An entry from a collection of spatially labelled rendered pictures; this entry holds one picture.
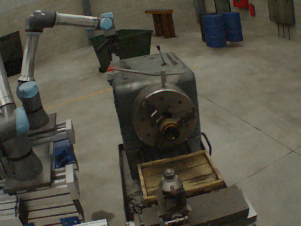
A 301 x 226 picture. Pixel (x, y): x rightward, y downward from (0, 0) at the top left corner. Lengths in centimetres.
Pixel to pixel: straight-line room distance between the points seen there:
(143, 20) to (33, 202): 1124
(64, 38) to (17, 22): 222
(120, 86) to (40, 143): 54
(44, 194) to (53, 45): 1040
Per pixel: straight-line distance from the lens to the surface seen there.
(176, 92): 148
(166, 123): 141
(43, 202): 121
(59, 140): 161
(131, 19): 1196
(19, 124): 81
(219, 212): 109
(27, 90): 153
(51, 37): 1139
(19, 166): 113
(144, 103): 148
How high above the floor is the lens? 173
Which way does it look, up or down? 23 degrees down
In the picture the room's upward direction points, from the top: 9 degrees counter-clockwise
